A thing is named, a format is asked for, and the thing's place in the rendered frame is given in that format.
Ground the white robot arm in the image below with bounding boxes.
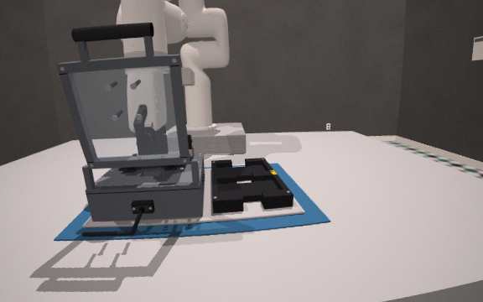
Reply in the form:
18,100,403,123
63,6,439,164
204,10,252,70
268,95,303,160
117,0,229,131

